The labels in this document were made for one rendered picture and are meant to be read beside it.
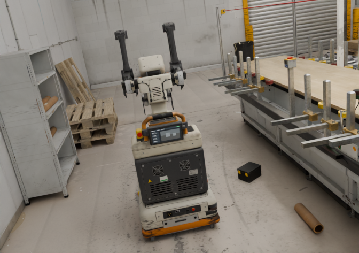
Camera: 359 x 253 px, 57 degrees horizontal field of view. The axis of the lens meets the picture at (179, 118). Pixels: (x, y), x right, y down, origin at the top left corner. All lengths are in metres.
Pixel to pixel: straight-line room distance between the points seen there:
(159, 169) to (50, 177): 1.52
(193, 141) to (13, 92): 1.87
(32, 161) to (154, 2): 6.87
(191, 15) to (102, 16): 2.49
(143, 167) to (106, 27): 7.44
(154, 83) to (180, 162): 0.68
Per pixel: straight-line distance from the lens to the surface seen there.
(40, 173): 3.75
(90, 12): 9.72
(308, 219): 2.80
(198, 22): 9.87
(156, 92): 2.72
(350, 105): 2.19
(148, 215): 2.66
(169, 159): 2.53
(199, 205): 2.66
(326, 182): 3.13
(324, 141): 2.12
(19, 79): 3.50
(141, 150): 2.49
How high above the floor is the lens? 1.68
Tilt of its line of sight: 17 degrees down
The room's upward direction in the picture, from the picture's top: 9 degrees counter-clockwise
